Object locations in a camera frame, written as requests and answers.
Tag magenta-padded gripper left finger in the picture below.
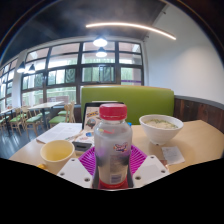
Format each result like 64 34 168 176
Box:
56 145 98 190

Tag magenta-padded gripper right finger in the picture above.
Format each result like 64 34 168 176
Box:
126 144 170 189

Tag clear red-capped drink bottle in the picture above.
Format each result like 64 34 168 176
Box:
93 102 134 190

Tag pale yellow mug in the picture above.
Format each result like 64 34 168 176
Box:
36 139 76 175

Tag small white handheld device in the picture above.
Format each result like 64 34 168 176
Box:
71 141 93 157

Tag colourful printed sheet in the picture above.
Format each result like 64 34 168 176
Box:
74 128 96 146

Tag white ceramic bowl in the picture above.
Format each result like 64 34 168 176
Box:
138 114 185 146

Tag white paper booklet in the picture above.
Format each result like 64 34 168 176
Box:
35 122 84 145

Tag black laptop with stickers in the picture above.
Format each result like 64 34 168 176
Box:
81 101 125 134

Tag wooden chairs with green seats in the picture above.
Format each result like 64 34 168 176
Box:
0 101 77 136

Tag green upholstered bench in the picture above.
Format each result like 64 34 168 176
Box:
80 84 176 126

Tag large light wooden dining table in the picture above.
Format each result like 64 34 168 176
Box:
28 100 65 129

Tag small light wooden dining table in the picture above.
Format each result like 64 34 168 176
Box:
0 106 18 134

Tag hanging pendant lamps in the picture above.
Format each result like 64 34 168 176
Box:
16 35 109 74

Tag long curved ceiling light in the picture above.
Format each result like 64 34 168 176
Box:
85 21 177 41

